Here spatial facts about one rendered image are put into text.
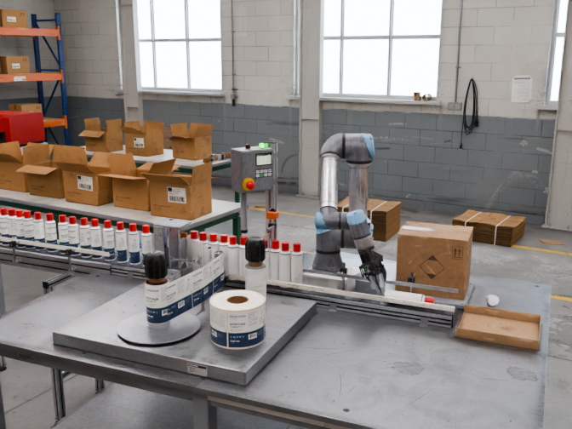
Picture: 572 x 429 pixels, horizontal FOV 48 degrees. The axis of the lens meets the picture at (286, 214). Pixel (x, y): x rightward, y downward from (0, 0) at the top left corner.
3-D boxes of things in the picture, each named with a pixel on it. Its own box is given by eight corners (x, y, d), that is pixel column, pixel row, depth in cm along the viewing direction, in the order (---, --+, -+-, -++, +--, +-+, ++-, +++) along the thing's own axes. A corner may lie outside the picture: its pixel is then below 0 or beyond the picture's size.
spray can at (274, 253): (267, 283, 286) (267, 240, 281) (277, 282, 289) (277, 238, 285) (274, 287, 282) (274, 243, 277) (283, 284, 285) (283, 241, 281)
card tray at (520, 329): (454, 337, 245) (455, 327, 244) (464, 312, 268) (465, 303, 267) (538, 351, 233) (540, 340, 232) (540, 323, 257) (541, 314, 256)
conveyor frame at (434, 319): (110, 274, 314) (109, 265, 313) (123, 267, 324) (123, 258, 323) (452, 328, 252) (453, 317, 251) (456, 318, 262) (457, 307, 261)
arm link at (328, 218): (318, 128, 291) (314, 221, 267) (342, 128, 290) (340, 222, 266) (318, 143, 301) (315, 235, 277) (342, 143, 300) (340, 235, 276)
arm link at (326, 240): (316, 245, 310) (316, 218, 307) (344, 246, 308) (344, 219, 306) (314, 251, 298) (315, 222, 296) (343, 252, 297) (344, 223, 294)
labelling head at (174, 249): (154, 279, 291) (151, 225, 285) (170, 271, 303) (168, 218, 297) (180, 283, 286) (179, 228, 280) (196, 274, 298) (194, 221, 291)
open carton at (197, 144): (162, 158, 697) (161, 124, 689) (189, 153, 732) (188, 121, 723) (191, 162, 675) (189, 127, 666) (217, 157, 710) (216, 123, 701)
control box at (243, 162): (231, 190, 289) (230, 148, 284) (263, 185, 297) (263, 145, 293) (242, 194, 280) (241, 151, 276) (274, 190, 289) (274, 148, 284)
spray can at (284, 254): (278, 288, 281) (278, 243, 276) (279, 284, 286) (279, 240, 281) (290, 288, 280) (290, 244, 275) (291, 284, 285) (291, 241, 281)
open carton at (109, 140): (77, 151, 746) (75, 119, 737) (108, 146, 790) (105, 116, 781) (100, 154, 730) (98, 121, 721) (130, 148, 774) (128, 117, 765)
